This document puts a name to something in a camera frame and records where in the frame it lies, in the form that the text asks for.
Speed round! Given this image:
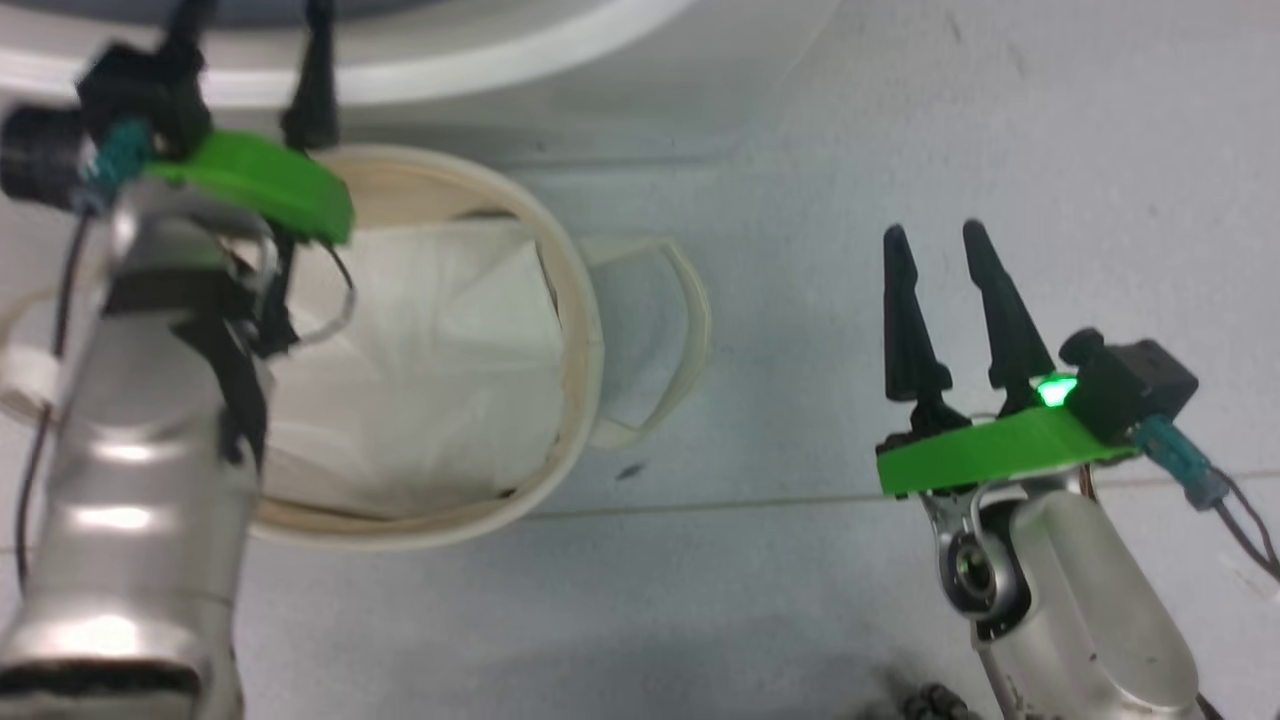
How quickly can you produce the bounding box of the left camera cable teal plug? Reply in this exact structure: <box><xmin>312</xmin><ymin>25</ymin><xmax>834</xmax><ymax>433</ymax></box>
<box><xmin>14</xmin><ymin>118</ymin><xmax>153</xmax><ymax>593</ymax></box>

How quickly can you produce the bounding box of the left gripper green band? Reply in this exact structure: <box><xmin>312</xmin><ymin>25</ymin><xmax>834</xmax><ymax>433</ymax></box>
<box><xmin>145</xmin><ymin>0</ymin><xmax>357</xmax><ymax>247</ymax></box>

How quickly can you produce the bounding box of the camera cable teal plug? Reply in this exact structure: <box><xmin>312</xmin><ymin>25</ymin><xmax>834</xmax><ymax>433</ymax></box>
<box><xmin>14</xmin><ymin>118</ymin><xmax>153</xmax><ymax>593</ymax></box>
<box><xmin>1135</xmin><ymin>415</ymin><xmax>1280</xmax><ymax>583</ymax></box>

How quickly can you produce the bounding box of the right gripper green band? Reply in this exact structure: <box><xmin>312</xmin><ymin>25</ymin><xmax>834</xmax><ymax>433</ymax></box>
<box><xmin>877</xmin><ymin>219</ymin><xmax>1137</xmax><ymax>499</ymax></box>

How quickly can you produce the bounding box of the white front-load washing machine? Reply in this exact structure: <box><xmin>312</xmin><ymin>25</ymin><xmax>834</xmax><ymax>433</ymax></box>
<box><xmin>0</xmin><ymin>0</ymin><xmax>841</xmax><ymax>166</ymax></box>

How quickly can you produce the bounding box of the cream canvas laundry basket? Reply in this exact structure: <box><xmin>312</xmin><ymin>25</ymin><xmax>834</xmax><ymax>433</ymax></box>
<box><xmin>0</xmin><ymin>143</ymin><xmax>714</xmax><ymax>552</ymax></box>

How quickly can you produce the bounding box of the thin black looped gripper cable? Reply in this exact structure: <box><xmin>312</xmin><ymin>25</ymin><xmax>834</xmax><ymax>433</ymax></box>
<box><xmin>292</xmin><ymin>243</ymin><xmax>358</xmax><ymax>347</ymax></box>

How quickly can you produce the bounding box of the right camera cable teal plug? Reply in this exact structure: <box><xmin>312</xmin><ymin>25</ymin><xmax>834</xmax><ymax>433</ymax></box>
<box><xmin>1135</xmin><ymin>415</ymin><xmax>1280</xmax><ymax>583</ymax></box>

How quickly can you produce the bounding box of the black corrugated cable conduit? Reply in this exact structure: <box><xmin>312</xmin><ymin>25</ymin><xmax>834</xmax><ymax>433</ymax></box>
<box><xmin>880</xmin><ymin>670</ymin><xmax>986</xmax><ymax>720</ymax></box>

